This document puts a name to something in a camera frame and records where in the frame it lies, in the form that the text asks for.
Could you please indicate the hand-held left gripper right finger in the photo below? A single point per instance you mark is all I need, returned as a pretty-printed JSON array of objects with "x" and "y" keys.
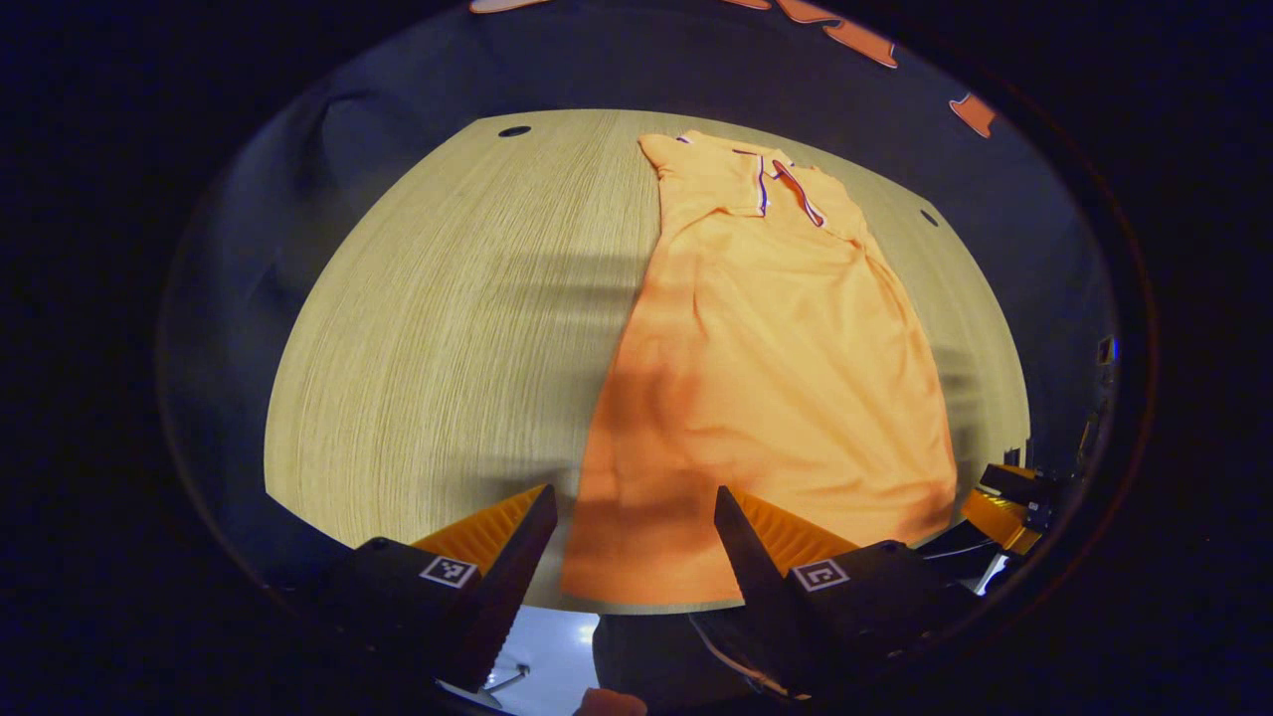
[{"x": 751, "y": 577}]

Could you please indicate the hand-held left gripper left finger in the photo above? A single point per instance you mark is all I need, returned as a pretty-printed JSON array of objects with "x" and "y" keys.
[{"x": 517, "y": 577}]

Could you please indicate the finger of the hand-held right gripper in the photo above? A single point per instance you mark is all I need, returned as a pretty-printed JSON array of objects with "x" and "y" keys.
[{"x": 1004, "y": 517}]

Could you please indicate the orange T-shirt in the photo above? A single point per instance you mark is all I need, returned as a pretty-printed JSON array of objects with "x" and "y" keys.
[{"x": 776, "y": 378}]

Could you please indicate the person's dark clothing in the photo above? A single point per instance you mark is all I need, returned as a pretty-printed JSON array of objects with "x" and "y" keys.
[{"x": 646, "y": 656}]

